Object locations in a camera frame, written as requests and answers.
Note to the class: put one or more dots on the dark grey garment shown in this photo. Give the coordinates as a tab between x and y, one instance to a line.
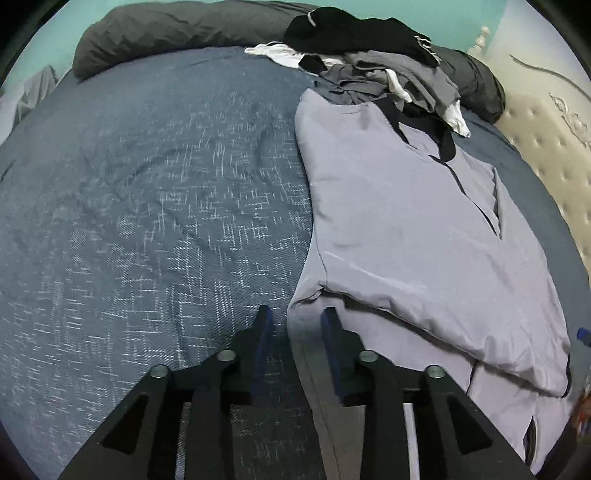
367	76

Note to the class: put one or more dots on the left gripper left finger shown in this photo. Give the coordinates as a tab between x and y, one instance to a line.
172	415

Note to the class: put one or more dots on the cream tufted headboard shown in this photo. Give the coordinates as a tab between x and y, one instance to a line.
542	121

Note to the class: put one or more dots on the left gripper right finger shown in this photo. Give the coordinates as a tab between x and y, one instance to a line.
418	424

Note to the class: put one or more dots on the grey black zip jacket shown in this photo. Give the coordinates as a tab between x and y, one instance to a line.
425	253

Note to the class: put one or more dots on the blue patterned bed sheet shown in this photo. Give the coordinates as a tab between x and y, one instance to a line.
145	214

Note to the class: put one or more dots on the white garment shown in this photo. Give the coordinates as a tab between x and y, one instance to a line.
453	117

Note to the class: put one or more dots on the dark grey rolled duvet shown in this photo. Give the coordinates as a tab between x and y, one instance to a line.
139	30

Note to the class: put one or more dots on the black garment with drawstring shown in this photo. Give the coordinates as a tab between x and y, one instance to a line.
333	31

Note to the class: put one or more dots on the light grey blanket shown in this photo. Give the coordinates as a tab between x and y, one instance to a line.
23	98

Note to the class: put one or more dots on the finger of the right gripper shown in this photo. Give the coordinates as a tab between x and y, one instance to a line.
584	336

